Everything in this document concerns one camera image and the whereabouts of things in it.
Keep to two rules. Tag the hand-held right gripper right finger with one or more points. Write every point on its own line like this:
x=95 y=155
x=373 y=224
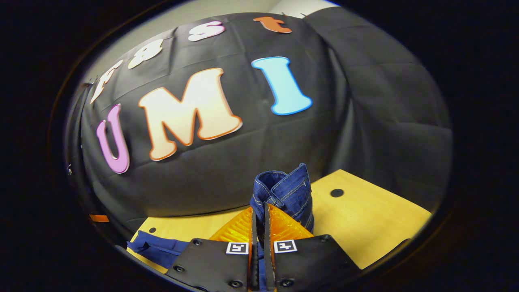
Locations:
x=267 y=243

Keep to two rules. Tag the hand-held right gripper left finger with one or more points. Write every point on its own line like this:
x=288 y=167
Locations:
x=254 y=243

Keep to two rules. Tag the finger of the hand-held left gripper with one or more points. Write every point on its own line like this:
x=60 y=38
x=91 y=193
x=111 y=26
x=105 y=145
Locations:
x=99 y=218

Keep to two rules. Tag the blue denim jeans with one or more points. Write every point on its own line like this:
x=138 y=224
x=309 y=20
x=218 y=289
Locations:
x=288 y=190

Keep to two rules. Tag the black backdrop cloth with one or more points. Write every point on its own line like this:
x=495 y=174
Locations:
x=243 y=170

